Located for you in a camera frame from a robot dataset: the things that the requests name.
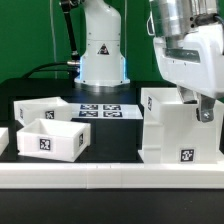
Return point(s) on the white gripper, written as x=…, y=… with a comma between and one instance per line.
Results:
x=202, y=70

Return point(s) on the white drawer cabinet frame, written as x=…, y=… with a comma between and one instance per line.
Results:
x=173, y=134

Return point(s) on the white drawer box front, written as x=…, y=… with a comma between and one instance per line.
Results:
x=53, y=139

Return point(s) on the white drawer box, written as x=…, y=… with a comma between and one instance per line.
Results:
x=53, y=139
x=26, y=111

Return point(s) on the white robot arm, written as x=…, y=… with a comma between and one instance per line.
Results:
x=102, y=64

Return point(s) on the white drawer box rear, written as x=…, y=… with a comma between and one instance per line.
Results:
x=26, y=111

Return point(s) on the marker tag sheet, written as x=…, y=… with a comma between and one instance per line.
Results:
x=106, y=111

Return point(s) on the white front rail fence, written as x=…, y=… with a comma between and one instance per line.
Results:
x=112, y=176

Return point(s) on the white left rail piece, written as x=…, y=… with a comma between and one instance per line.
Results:
x=4, y=139

